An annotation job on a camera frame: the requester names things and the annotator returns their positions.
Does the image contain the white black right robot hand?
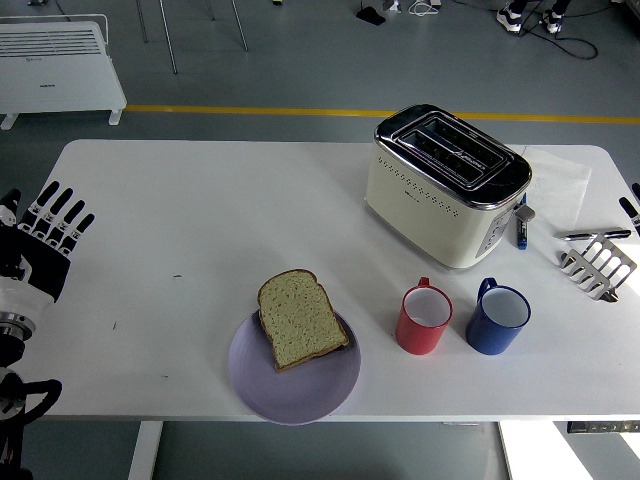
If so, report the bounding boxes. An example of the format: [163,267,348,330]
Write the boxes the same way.
[618,182,640,229]

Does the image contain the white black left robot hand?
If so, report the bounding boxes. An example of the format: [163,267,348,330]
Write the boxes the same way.
[0,182,96,321]

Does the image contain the brown bread slice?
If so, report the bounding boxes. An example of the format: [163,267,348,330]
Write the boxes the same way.
[257,268,351,374]

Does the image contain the purple plate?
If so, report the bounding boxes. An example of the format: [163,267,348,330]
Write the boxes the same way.
[227,308,362,426]

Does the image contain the black silver pen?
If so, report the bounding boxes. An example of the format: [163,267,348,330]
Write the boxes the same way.
[553,228,633,242]

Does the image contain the silver toast rack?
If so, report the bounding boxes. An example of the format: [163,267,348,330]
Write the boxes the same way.
[557,236,638,304]

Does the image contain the white paper sheet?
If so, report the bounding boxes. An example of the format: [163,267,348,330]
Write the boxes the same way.
[519,144,594,234]

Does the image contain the blue marker pen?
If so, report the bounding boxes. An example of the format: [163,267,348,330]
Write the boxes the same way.
[512,193,529,251]

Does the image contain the white panel heater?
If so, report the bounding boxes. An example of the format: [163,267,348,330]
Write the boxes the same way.
[0,13,128,131]

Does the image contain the blue mug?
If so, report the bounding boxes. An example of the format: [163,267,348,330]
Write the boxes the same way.
[464,277,531,356]

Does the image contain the black white sneaker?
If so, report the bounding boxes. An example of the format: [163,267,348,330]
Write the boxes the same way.
[494,3,522,34]
[542,7,566,35]

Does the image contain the cream chrome toaster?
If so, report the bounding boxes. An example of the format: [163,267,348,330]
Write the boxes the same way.
[363,103,536,271]

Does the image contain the white table leg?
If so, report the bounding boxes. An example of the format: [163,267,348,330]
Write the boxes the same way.
[497,422,514,480]
[124,421,164,480]

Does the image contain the black table control panel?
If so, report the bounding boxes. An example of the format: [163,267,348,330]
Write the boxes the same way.
[566,422,640,434]

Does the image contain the red mug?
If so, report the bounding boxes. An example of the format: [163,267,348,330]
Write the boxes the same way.
[394,276,454,356]

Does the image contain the metal chair leg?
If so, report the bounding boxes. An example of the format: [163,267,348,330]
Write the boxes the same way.
[134,0,150,44]
[157,0,179,75]
[230,0,249,52]

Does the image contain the black floor pedal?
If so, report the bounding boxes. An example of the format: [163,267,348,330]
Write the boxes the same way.
[355,0,387,26]

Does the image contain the black floor cable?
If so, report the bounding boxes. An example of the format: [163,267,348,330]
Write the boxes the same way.
[517,19,599,60]

